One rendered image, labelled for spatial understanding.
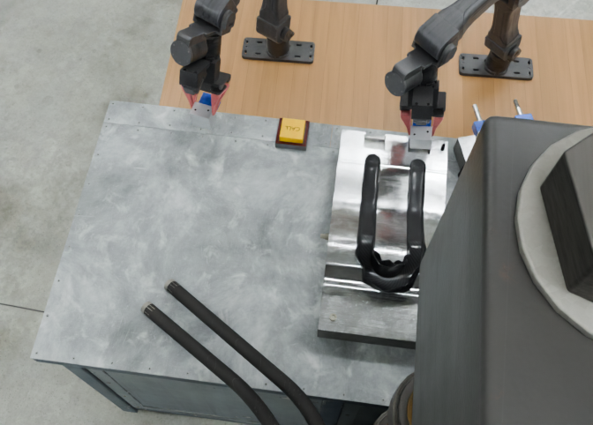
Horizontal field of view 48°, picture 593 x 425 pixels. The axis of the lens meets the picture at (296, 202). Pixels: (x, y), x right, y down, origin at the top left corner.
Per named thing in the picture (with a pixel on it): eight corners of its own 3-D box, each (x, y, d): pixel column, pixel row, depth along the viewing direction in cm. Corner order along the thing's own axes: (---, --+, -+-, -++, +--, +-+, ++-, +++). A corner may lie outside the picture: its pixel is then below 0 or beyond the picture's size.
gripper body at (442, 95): (445, 114, 150) (447, 85, 145) (399, 112, 152) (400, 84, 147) (446, 98, 154) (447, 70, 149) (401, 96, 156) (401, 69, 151)
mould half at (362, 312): (339, 147, 173) (342, 118, 161) (440, 159, 171) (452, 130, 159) (317, 337, 150) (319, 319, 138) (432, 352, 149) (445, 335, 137)
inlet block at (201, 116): (212, 83, 169) (209, 70, 165) (230, 88, 169) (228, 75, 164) (192, 125, 164) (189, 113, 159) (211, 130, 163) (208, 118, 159)
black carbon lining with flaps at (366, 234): (363, 157, 163) (366, 136, 155) (429, 164, 163) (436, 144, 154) (349, 291, 148) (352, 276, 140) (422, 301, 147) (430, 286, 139)
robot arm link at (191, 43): (195, 74, 144) (205, 24, 136) (164, 55, 146) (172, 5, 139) (227, 58, 152) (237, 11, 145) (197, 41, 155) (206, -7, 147)
